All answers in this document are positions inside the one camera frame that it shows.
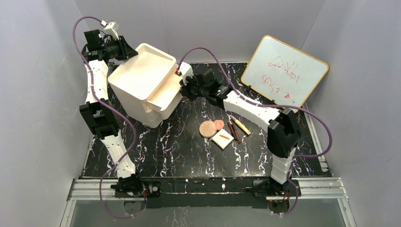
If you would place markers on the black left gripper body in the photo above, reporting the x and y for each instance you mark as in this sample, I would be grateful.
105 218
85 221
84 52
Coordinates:
127 47

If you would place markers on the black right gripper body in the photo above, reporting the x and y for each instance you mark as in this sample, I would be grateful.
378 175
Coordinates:
186 90

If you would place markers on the white drawer organizer box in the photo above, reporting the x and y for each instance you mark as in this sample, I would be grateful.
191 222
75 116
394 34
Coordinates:
137 79

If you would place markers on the white drawer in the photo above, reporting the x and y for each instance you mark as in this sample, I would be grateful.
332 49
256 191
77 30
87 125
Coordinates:
167 96

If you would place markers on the large round pink compact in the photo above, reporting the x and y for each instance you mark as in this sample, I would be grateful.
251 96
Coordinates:
207 129

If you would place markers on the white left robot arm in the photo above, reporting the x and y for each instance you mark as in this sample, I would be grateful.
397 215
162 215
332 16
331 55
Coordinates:
97 111

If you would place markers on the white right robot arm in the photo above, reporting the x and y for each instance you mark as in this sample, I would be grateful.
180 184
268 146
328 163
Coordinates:
283 132

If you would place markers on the dark brown makeup pencil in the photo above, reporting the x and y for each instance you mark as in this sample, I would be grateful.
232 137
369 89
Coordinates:
232 132

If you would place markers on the white square makeup palette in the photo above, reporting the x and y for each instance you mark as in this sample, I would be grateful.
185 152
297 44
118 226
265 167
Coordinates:
222 138

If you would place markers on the small round pink compact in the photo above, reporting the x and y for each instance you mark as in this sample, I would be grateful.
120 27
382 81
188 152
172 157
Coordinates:
219 124

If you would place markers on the yellow framed whiteboard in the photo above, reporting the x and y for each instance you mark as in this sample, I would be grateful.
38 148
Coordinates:
282 73

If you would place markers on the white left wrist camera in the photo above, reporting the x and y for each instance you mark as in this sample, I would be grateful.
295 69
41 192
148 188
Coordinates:
111 29

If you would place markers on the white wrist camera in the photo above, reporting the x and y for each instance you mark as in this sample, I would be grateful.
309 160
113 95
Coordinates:
184 70
111 29

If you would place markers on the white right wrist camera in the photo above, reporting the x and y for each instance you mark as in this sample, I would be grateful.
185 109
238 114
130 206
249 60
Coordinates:
184 70

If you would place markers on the aluminium right side rail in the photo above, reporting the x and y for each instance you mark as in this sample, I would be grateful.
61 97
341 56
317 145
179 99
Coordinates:
317 143

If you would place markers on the aluminium front mounting rail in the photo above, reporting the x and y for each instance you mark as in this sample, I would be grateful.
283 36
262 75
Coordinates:
305 188

